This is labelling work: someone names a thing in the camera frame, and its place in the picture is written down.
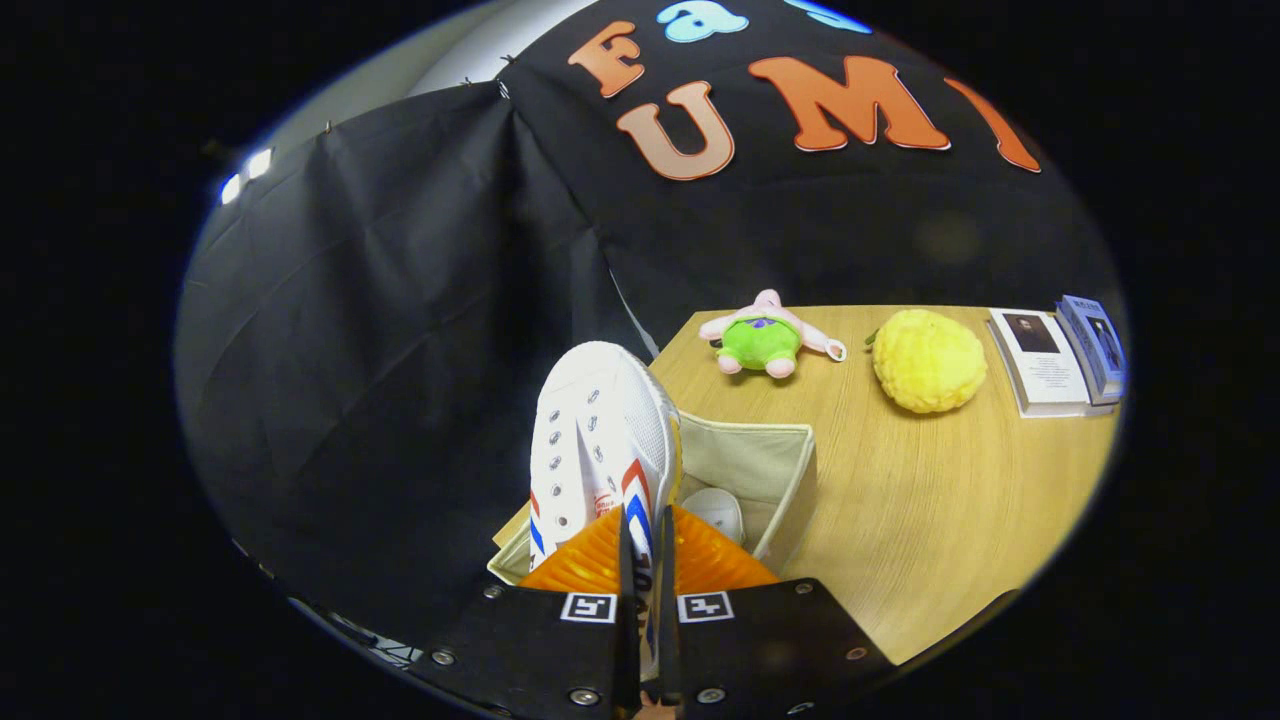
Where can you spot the white patterned sheet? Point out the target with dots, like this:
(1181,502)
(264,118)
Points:
(385,650)

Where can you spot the beige linen storage box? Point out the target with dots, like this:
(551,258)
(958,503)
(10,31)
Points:
(750,465)

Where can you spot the ceiling light panel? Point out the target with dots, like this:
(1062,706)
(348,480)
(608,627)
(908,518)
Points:
(246,176)

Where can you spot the yellow round sponge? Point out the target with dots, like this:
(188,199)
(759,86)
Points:
(928,360)

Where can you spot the black backdrop cloth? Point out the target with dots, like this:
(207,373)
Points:
(380,330)

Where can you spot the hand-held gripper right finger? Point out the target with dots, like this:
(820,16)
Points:
(765,650)

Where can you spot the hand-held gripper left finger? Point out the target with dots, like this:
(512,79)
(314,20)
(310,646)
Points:
(545,650)

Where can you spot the pink and green plush toy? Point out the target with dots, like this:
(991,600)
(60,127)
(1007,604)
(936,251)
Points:
(765,340)

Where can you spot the blue book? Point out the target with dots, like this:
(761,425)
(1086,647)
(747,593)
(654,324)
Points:
(1098,345)

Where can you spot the white book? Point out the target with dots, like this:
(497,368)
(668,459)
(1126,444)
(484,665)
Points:
(1045,370)

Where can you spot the white canvas shoe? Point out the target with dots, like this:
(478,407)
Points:
(600,420)
(715,512)

